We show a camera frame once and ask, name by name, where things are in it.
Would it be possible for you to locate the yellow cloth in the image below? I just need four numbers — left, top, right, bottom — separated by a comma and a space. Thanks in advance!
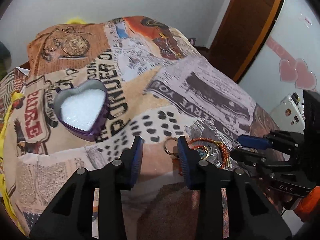
0, 91, 26, 235

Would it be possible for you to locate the pink heart wall decoration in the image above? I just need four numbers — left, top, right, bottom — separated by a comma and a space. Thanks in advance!
266, 36, 317, 91

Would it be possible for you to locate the brown wooden door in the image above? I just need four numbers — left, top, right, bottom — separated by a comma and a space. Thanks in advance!
208, 0, 281, 82

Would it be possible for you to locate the white wall switch box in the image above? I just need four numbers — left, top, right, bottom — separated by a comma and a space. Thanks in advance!
270, 93, 305, 134

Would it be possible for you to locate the purple heart-shaped tin box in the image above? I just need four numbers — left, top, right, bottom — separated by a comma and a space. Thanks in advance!
51, 79, 109, 141

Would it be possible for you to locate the gold ring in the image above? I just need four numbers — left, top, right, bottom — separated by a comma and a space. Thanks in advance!
163, 137, 179, 155

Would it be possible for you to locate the newspaper print bedspread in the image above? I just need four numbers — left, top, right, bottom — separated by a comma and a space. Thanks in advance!
1, 16, 277, 239

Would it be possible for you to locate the orange braided cord bracelet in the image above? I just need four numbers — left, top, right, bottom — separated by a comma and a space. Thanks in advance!
172, 137, 232, 177

